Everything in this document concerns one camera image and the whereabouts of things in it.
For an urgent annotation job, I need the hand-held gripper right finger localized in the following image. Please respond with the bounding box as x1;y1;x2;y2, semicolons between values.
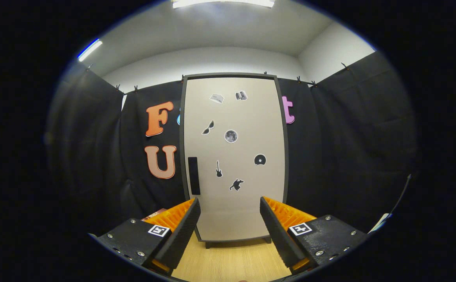
260;196;369;274

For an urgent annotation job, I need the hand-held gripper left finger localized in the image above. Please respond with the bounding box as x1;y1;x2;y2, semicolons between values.
98;197;202;275

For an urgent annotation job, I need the grey shoe cabinet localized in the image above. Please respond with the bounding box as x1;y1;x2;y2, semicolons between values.
179;72;290;249

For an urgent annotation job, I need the beige shoe cabinet door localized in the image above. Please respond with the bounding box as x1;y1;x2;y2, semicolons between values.
184;77;285;241

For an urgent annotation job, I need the brown cover book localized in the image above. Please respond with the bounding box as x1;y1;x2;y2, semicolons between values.
142;208;168;222

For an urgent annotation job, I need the black backdrop cloth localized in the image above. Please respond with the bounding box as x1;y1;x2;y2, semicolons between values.
46;51;418;235

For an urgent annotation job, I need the ceiling strip light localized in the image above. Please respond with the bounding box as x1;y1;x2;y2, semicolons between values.
78;39;103;62

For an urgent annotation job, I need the ceiling light panel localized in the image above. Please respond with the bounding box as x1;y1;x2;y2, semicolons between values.
172;0;275;9

